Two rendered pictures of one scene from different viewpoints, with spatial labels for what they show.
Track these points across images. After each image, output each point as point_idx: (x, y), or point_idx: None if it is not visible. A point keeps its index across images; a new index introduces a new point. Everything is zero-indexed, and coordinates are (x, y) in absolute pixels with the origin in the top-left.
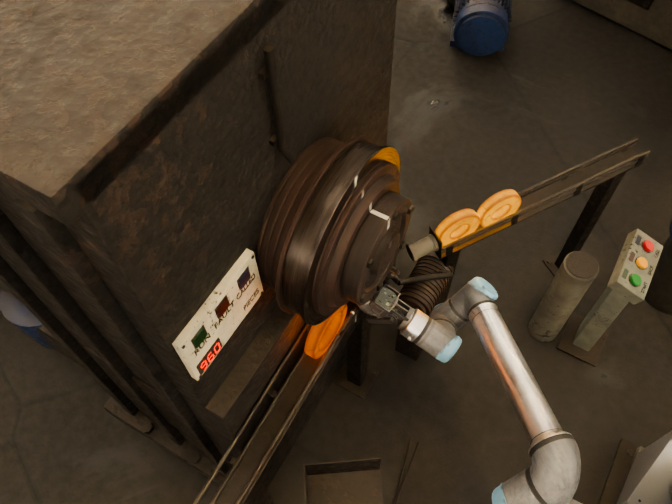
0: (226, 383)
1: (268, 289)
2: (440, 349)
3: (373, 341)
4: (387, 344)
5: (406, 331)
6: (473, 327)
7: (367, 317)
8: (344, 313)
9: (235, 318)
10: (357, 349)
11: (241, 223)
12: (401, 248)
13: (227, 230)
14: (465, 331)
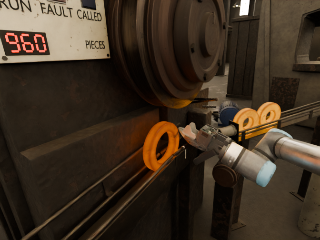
0: (56, 140)
1: (117, 79)
2: (260, 167)
3: (195, 229)
4: (205, 232)
5: (227, 153)
6: (260, 225)
7: (194, 159)
8: (177, 142)
9: (73, 41)
10: (186, 208)
11: None
12: (219, 62)
13: None
14: (255, 227)
